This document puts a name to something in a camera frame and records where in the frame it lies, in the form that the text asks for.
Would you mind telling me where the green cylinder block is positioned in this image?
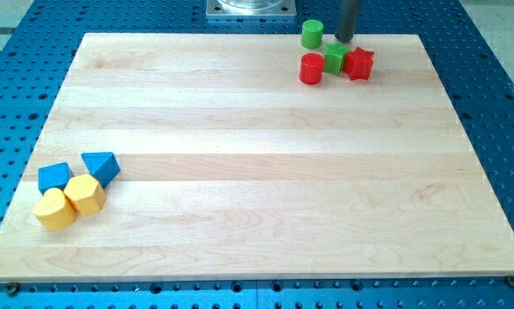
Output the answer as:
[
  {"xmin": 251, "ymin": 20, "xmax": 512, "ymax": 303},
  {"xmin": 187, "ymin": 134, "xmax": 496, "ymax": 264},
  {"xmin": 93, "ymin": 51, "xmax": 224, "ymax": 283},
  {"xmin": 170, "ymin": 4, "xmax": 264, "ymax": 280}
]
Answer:
[{"xmin": 300, "ymin": 19, "xmax": 324, "ymax": 50}]

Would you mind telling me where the green star block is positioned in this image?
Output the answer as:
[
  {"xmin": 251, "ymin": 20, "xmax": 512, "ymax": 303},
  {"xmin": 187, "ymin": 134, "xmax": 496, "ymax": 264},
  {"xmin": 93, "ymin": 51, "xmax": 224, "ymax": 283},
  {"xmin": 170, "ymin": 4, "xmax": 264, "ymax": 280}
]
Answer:
[{"xmin": 324, "ymin": 42, "xmax": 351, "ymax": 76}]

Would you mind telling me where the red star block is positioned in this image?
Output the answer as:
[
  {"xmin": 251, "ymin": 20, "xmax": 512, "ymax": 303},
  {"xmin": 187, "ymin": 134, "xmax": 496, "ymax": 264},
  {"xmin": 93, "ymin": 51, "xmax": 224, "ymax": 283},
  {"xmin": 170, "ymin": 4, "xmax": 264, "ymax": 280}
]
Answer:
[{"xmin": 342, "ymin": 47, "xmax": 374, "ymax": 81}]

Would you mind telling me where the light wooden board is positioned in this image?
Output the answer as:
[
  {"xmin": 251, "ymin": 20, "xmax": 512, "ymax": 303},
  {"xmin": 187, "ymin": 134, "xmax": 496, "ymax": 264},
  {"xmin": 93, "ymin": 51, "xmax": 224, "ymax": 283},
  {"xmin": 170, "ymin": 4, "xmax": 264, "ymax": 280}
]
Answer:
[{"xmin": 0, "ymin": 33, "xmax": 514, "ymax": 282}]

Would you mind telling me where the red cylinder block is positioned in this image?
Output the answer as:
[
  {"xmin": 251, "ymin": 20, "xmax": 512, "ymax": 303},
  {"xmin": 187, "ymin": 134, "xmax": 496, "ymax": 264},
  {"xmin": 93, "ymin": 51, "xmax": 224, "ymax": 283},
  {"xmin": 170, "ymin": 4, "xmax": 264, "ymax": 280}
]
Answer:
[{"xmin": 299, "ymin": 53, "xmax": 325, "ymax": 85}]

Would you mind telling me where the blue triangle block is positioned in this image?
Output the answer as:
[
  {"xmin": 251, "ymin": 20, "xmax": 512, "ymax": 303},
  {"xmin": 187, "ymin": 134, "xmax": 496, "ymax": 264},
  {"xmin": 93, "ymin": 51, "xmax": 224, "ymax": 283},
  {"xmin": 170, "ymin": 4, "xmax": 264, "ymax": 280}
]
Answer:
[{"xmin": 82, "ymin": 152, "xmax": 121, "ymax": 188}]

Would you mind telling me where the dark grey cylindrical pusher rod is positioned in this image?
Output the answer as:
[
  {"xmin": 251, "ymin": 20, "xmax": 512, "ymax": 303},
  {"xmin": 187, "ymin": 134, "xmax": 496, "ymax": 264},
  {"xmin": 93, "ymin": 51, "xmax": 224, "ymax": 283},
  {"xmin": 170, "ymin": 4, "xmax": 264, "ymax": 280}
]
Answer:
[{"xmin": 335, "ymin": 0, "xmax": 362, "ymax": 43}]

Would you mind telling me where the yellow hexagon block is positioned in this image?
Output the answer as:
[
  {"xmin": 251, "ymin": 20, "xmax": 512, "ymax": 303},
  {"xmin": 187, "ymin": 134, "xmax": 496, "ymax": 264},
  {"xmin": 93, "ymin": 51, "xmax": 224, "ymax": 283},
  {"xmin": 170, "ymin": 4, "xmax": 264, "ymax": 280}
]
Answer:
[{"xmin": 64, "ymin": 173, "xmax": 106, "ymax": 215}]

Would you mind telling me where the blue cube block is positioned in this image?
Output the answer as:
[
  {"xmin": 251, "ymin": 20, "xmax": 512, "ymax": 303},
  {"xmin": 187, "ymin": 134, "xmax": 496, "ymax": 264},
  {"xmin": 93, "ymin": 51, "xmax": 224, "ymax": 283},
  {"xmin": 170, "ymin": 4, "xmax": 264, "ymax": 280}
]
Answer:
[{"xmin": 38, "ymin": 162, "xmax": 73, "ymax": 194}]

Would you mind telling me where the yellow heart block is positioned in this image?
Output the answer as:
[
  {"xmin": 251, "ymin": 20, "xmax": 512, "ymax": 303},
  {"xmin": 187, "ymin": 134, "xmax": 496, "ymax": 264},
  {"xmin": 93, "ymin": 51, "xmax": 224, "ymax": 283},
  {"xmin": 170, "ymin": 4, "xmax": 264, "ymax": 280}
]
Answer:
[{"xmin": 33, "ymin": 188, "xmax": 77, "ymax": 231}]

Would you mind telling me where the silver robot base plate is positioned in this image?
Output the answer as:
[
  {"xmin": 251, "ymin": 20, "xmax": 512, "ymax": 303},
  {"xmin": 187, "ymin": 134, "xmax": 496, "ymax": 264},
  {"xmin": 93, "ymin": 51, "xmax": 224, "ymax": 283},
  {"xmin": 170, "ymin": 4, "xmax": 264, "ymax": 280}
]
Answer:
[{"xmin": 206, "ymin": 0, "xmax": 297, "ymax": 17}]

